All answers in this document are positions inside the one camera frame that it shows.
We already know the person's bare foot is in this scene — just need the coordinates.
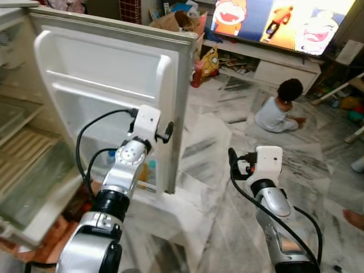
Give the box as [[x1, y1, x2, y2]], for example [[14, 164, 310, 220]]
[[342, 209, 364, 231]]

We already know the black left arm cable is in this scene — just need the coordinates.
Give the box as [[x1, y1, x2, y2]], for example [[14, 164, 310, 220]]
[[75, 108, 139, 200]]

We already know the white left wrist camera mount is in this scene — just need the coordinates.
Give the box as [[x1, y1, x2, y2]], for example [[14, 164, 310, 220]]
[[130, 105, 162, 146]]

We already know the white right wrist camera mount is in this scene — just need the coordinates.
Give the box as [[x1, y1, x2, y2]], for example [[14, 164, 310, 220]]
[[254, 146, 284, 183]]

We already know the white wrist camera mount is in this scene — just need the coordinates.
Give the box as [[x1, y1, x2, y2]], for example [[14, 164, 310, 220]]
[[130, 105, 162, 146], [254, 146, 284, 183]]

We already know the grey white fridge door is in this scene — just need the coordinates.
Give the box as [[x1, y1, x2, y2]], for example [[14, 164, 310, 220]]
[[28, 7, 198, 196]]

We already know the white pole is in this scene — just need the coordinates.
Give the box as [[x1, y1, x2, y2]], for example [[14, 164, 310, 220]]
[[311, 73, 364, 106]]

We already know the white television stand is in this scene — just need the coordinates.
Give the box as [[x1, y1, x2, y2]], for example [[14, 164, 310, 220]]
[[202, 39, 322, 95]]

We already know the flat screen television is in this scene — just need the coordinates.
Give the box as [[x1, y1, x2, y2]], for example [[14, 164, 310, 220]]
[[210, 0, 357, 56]]

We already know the white flat board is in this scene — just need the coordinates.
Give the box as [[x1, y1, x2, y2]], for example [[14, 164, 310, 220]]
[[336, 39, 364, 67]]

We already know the yellow bottle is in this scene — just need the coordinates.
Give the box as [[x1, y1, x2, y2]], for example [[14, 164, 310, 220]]
[[138, 162, 158, 184]]

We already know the red bottle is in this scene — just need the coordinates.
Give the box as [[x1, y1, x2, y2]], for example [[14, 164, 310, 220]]
[[191, 60, 206, 88]]

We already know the brown cardboard box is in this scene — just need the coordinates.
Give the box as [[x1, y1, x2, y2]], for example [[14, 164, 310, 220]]
[[149, 10, 209, 36]]

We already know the red plastic basket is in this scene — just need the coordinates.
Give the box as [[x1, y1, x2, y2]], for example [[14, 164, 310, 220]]
[[118, 0, 142, 25]]

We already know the colourful toy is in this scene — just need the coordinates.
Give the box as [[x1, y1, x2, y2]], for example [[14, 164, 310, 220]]
[[340, 96, 364, 123]]

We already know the white fridge body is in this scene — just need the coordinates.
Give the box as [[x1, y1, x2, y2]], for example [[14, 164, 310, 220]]
[[0, 0, 94, 246]]

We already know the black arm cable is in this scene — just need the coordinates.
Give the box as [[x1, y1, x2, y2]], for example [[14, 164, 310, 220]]
[[75, 108, 139, 200], [229, 164, 324, 268]]

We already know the yellow snack bag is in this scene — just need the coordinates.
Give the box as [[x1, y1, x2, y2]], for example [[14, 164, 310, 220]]
[[199, 47, 220, 78]]

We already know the small white side table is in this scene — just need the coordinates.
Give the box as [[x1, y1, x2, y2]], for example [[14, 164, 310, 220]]
[[193, 31, 206, 64]]

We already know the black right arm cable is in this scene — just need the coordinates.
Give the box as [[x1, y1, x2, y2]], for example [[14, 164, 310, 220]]
[[229, 164, 324, 268]]

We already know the sitting child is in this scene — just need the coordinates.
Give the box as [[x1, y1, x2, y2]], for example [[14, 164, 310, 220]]
[[254, 78, 307, 134]]

